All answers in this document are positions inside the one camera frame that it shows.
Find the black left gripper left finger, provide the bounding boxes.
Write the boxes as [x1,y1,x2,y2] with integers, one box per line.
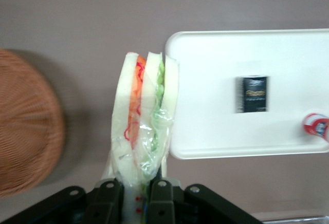
[0,179,124,224]

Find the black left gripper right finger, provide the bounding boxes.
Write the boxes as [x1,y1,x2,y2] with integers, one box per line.
[149,179,264,224]

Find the plastic-wrapped triangle sandwich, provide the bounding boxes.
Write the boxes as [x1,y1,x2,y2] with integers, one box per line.
[101,51,180,224]

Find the woven wicker basket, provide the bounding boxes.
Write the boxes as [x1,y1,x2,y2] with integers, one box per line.
[0,48,65,198]

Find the cream plastic tray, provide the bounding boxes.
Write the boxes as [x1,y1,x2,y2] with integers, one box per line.
[164,28,329,160]

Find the small black chocolate box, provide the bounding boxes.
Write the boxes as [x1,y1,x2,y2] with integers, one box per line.
[235,74,270,114]

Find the red gum bottle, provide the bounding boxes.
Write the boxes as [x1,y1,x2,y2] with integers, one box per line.
[300,108,329,142]

